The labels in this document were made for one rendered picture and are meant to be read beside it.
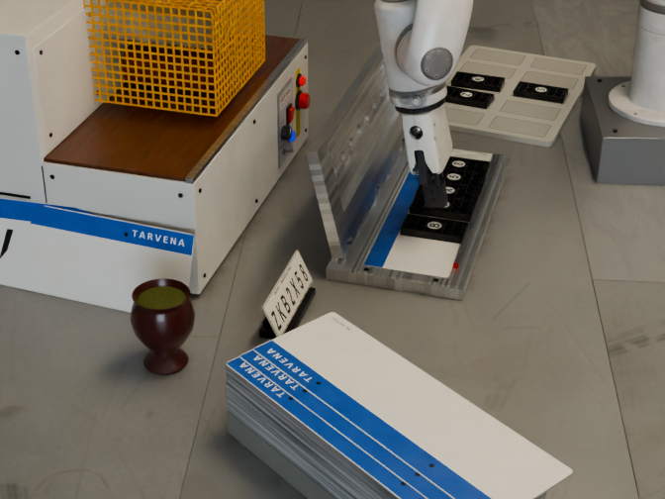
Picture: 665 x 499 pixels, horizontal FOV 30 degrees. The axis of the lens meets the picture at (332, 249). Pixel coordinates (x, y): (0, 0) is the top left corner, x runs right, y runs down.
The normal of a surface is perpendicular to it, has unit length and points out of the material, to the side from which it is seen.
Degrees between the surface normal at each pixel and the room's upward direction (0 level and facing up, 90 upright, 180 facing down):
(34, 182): 90
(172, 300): 0
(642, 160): 90
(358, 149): 77
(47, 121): 90
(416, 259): 0
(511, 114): 0
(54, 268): 69
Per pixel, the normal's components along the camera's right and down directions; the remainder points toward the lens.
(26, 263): -0.31, 0.15
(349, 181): 0.94, -0.06
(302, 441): -0.76, 0.32
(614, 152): -0.07, 0.51
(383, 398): 0.00, -0.86
